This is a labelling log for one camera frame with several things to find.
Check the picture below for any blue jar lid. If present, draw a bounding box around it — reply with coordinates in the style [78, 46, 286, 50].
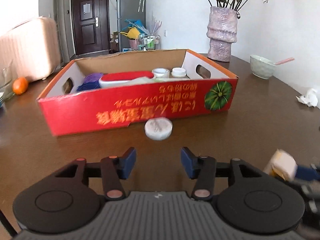
[76, 81, 101, 92]

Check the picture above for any small translucent plastic cup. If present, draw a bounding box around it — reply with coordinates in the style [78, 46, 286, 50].
[152, 68, 170, 79]

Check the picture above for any dark brown entrance door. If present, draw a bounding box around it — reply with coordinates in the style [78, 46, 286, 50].
[71, 0, 110, 55]

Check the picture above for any pink spoon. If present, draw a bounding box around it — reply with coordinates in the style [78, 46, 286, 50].
[274, 57, 295, 66]

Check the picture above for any pink hard suitcase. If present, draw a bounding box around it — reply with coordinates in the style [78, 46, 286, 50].
[1, 17, 61, 82]

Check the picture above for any purple textured flower vase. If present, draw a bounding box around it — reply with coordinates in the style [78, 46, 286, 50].
[207, 7, 238, 62]

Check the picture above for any flat white round case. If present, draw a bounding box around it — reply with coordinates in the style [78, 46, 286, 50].
[144, 118, 173, 141]

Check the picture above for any grey refrigerator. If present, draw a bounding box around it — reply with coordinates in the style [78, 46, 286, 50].
[116, 0, 146, 52]

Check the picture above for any orange fruit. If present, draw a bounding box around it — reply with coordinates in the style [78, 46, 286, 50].
[12, 77, 29, 95]

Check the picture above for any red white lint brush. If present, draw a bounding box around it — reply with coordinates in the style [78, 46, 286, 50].
[98, 70, 156, 88]

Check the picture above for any purple ridged jar lid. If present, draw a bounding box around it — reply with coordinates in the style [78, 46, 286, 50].
[83, 73, 104, 83]

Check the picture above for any crumpled white tissue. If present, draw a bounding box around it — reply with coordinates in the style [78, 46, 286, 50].
[296, 88, 319, 107]

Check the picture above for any small white round cap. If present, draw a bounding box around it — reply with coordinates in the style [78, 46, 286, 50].
[171, 67, 187, 78]

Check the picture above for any clear glass cup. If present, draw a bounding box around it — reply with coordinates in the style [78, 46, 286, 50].
[1, 61, 14, 104]

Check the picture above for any pale green ceramic bowl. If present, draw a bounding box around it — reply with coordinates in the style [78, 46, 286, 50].
[250, 55, 276, 80]

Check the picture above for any wire rack with bottles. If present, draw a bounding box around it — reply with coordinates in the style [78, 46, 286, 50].
[138, 34, 161, 51]

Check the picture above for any red cardboard tray box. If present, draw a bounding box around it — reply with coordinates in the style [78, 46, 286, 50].
[37, 49, 238, 135]

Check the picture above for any yellow blue toy pile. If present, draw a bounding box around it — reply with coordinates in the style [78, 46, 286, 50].
[120, 20, 150, 40]

